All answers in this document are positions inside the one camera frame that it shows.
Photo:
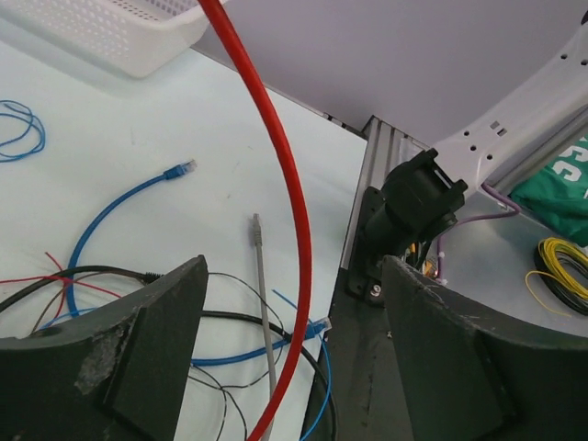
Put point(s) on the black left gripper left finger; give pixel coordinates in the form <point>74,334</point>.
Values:
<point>116,373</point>

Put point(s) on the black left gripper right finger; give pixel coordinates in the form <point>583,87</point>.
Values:
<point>470,372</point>

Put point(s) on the green cloth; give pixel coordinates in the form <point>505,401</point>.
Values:
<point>557,193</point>

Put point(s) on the white basket right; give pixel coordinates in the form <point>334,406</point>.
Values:
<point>134,37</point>

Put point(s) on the black cable large loop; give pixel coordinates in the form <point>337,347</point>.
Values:
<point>66,277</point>

